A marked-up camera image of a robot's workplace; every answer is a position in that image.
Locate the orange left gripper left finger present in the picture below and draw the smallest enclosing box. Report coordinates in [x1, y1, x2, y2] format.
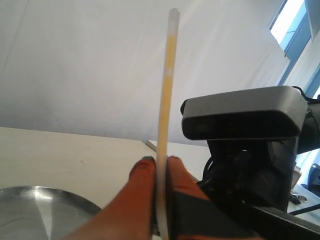
[63, 156, 156, 240]

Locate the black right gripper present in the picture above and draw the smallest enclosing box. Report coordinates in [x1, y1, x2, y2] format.
[199, 138, 320, 240]

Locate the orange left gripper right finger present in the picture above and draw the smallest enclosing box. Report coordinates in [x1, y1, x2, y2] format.
[167, 156, 260, 240]

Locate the thin wooden stick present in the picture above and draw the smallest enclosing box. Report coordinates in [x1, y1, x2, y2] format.
[155, 8, 180, 240]

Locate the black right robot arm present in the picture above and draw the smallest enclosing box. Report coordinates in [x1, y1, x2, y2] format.
[198, 100, 320, 240]

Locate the round metal plate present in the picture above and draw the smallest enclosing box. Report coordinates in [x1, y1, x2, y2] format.
[0, 186, 101, 240]

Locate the white backdrop cloth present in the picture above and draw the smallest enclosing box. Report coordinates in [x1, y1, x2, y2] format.
[0, 0, 289, 143]

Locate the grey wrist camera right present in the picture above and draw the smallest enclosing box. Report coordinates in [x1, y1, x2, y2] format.
[181, 86, 308, 141]

